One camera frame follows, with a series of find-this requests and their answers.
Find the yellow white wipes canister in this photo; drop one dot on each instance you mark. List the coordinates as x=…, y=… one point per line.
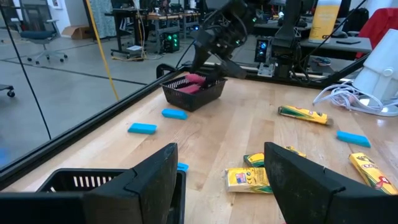
x=325, y=21

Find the computer tower green lights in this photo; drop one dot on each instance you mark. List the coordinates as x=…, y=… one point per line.
x=171, y=42

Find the black slotted plastic basket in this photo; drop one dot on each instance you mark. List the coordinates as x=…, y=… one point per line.
x=192, y=101
x=62, y=180

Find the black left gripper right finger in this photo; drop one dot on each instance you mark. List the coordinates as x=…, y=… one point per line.
x=295, y=186

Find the wooden workbench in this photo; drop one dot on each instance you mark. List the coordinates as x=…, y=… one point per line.
x=161, y=17

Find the computer tower blue light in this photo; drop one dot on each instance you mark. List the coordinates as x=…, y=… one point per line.
x=261, y=49

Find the black desk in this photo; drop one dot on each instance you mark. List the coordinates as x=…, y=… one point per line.
x=124, y=12

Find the white desk lamp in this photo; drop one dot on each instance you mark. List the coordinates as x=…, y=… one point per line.
x=382, y=68

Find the blue rectangular eraser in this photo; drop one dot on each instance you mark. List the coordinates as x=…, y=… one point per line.
x=174, y=114
x=353, y=138
x=183, y=167
x=142, y=128

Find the patterned grey curtain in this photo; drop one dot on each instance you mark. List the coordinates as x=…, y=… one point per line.
x=102, y=18

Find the brown cardboard box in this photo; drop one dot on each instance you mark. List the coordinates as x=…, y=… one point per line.
x=79, y=32

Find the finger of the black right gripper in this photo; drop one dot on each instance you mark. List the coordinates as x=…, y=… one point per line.
x=200, y=59
x=233, y=68

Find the red jacket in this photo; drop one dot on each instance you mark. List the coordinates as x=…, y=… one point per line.
x=381, y=25

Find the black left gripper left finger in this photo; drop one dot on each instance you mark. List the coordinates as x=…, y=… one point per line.
x=146, y=193

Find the black backpack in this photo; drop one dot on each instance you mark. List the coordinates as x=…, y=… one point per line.
x=356, y=20

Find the grey desk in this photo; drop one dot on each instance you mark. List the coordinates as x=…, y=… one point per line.
x=335, y=46

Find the blue grey office chair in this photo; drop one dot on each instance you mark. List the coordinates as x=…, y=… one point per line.
x=37, y=35

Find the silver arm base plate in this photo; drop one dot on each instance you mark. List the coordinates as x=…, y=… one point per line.
x=266, y=70

